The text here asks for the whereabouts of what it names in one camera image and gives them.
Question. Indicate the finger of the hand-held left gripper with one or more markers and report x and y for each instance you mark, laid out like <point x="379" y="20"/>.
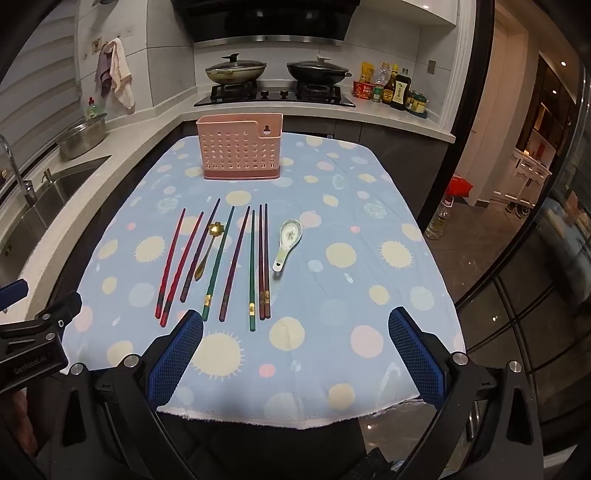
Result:
<point x="13" y="294"/>
<point x="62" y="307"/>

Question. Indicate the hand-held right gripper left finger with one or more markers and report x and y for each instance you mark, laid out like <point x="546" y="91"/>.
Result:
<point x="175" y="357"/>

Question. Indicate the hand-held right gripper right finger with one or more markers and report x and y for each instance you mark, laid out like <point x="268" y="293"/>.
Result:
<point x="418" y="357"/>

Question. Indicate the dark purple chopstick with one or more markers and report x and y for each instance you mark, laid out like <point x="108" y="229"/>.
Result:
<point x="188" y="286"/>
<point x="235" y="263"/>

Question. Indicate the red chopstick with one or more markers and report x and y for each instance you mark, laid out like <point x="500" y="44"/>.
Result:
<point x="182" y="268"/>
<point x="171" y="263"/>

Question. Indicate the green chopstick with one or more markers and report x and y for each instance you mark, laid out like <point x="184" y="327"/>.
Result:
<point x="219" y="263"/>
<point x="252" y="272"/>

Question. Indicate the dark brown chopstick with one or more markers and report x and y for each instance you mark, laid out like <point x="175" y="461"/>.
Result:
<point x="267" y="258"/>
<point x="261" y="258"/>

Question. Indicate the gold flower spoon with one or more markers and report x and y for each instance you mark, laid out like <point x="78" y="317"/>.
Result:
<point x="214" y="228"/>

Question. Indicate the white ceramic spoon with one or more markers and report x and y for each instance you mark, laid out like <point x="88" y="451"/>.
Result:
<point x="291" y="231"/>

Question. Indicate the pink perforated utensil holder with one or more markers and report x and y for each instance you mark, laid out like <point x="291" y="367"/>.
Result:
<point x="231" y="152"/>

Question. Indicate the steel sink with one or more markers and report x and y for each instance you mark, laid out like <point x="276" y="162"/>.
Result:
<point x="41" y="203"/>

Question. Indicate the sink soap dispenser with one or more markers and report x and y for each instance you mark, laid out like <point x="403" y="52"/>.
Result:
<point x="48" y="176"/>

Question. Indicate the chrome faucet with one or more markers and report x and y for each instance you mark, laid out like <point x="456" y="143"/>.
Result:
<point x="16" y="170"/>

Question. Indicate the cooking oil bottle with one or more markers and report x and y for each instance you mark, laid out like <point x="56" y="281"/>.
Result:
<point x="438" y="221"/>

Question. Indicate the blue dotted tablecloth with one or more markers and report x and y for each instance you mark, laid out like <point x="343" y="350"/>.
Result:
<point x="351" y="221"/>

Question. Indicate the metal basin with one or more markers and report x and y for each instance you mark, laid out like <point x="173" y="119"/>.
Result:
<point x="83" y="138"/>

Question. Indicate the red bag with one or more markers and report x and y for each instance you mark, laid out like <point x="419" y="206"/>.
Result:
<point x="461" y="186"/>

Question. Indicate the green dish soap bottle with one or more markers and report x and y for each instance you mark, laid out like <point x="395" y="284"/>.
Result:
<point x="94" y="110"/>

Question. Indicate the white side cabinet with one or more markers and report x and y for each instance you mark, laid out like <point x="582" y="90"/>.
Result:
<point x="526" y="177"/>

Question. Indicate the window blinds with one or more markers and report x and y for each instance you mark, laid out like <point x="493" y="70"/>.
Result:
<point x="32" y="78"/>

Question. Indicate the purple hanging cloth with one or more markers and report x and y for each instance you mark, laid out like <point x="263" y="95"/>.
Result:
<point x="104" y="71"/>

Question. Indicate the pink hanging towel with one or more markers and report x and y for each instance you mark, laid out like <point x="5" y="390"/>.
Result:
<point x="122" y="74"/>

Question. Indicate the green condiment jar set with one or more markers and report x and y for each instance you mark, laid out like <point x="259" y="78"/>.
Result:
<point x="418" y="104"/>

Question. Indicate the small green jar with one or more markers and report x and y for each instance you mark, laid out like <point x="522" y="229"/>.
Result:
<point x="378" y="95"/>

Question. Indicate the dark soy sauce bottle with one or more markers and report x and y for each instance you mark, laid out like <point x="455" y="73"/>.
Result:
<point x="400" y="92"/>

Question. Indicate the brown sauce bottle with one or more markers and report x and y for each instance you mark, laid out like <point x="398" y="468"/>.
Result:
<point x="390" y="90"/>

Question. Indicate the red seasoning tub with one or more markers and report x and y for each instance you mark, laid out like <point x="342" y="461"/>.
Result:
<point x="363" y="90"/>

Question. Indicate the black gas stove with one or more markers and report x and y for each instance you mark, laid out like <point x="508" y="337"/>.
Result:
<point x="277" y="96"/>

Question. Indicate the clear plastic bottle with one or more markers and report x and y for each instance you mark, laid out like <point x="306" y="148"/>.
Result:
<point x="381" y="76"/>

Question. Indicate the yellow seasoning packet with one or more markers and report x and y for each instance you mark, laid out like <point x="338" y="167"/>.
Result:
<point x="367" y="72"/>

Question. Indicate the wok with glass lid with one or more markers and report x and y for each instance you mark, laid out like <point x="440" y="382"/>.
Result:
<point x="236" y="70"/>

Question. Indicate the black wok with lid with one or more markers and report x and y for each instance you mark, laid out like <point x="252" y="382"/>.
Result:
<point x="318" y="71"/>

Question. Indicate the black range hood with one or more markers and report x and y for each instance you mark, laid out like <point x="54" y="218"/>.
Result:
<point x="263" y="21"/>

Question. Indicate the grey wall outlet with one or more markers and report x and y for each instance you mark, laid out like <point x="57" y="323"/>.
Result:
<point x="431" y="67"/>

